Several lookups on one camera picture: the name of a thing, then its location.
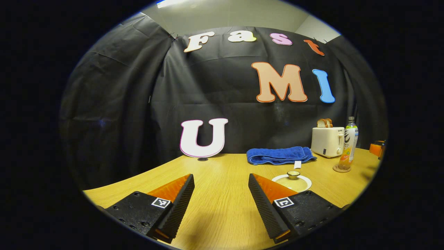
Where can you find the blue folded towel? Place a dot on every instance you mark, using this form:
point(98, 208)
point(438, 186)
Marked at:
point(277, 155)

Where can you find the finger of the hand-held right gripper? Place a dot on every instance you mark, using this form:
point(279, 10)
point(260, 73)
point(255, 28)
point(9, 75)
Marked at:
point(375, 148)

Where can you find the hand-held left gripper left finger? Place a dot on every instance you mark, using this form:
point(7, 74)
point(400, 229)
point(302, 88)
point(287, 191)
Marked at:
point(178, 208)

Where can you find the clear water bottle white label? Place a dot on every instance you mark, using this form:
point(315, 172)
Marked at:
point(349, 142)

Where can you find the toast slice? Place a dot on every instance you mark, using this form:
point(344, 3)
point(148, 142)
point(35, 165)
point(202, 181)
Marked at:
point(322, 123)
point(330, 122)

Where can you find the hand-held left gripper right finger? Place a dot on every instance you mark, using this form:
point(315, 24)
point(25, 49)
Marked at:
point(265, 208)

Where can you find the yellow teacup lid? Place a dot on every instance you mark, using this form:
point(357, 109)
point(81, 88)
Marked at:
point(295, 184)

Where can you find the ceiling light panel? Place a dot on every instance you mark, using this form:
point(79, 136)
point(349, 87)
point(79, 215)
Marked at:
point(173, 2)

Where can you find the white toaster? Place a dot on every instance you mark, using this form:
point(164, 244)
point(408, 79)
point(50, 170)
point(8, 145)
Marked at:
point(326, 142)

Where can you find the yellow ceramic teacup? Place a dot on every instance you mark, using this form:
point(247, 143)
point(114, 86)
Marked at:
point(308, 184)

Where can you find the black backdrop cloth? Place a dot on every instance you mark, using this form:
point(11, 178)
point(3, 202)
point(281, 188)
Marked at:
point(121, 104)

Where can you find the round cork coaster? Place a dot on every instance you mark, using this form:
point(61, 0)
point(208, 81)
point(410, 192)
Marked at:
point(335, 169)

